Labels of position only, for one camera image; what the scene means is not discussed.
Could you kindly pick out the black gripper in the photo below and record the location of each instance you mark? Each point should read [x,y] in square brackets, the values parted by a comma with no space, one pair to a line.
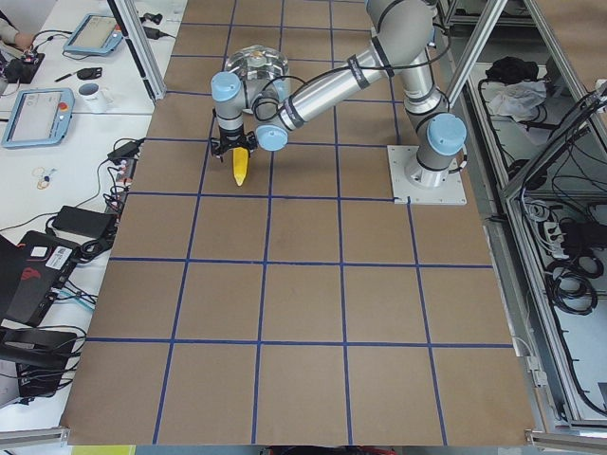
[231,137]

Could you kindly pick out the yellow corn cob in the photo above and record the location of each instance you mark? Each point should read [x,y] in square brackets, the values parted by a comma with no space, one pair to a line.
[240,158]

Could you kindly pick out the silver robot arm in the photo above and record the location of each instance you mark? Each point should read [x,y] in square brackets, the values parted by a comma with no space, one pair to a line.
[255,107]

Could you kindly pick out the pale green cooking pot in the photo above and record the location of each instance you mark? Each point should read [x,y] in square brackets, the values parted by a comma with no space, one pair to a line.
[281,84]

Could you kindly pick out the glass pot lid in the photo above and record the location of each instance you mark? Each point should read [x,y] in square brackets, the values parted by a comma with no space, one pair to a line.
[257,62]

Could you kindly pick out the person's hand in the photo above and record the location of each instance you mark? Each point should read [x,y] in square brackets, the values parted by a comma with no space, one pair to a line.
[23,40]

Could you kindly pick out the small black adapter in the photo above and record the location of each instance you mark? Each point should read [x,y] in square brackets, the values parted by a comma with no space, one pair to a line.
[128,150]

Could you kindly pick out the white power strip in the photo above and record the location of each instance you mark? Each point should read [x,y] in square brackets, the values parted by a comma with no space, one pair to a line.
[121,176]

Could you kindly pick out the black power brick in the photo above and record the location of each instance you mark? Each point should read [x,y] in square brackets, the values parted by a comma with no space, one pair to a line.
[83,222]

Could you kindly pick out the white mug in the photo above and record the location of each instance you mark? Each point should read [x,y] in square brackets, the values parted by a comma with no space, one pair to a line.
[97,98]

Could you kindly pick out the upper blue teach pendant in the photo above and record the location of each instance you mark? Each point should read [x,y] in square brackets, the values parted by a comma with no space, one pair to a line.
[96,35]

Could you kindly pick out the blue teach pendant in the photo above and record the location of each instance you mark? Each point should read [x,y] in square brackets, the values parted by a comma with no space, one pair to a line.
[96,35]
[39,118]

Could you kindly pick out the lower blue teach pendant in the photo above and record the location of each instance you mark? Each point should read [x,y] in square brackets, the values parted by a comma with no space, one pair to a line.
[39,118]

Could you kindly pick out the black docking device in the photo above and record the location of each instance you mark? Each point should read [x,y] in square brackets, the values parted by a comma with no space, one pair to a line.
[40,360]

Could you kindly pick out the black cloth bundle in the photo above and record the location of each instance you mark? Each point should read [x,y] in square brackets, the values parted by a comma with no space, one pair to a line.
[510,70]

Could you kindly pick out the white crumpled cloth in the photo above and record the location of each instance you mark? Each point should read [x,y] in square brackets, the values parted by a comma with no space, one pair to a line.
[519,101]

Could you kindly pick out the left aluminium frame post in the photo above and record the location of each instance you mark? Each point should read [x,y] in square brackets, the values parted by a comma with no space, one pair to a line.
[132,30]

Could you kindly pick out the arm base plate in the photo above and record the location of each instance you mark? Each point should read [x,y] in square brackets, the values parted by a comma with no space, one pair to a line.
[413,184]

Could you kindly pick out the right aluminium frame rack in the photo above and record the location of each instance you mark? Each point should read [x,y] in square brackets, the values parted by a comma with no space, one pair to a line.
[546,188]

